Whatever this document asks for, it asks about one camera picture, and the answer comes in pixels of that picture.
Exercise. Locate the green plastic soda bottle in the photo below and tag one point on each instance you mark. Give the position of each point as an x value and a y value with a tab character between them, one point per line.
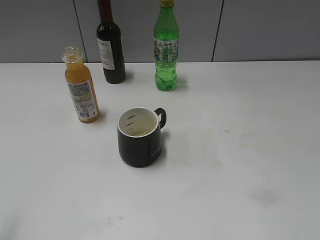
166	46

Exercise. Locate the black mug white interior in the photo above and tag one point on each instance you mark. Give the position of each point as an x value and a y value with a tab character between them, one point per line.
139	135

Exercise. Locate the orange juice bottle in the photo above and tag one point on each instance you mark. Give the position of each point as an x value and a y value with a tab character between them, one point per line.
80	85

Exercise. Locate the dark red wine bottle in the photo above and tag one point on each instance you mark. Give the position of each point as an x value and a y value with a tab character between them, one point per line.
109	41

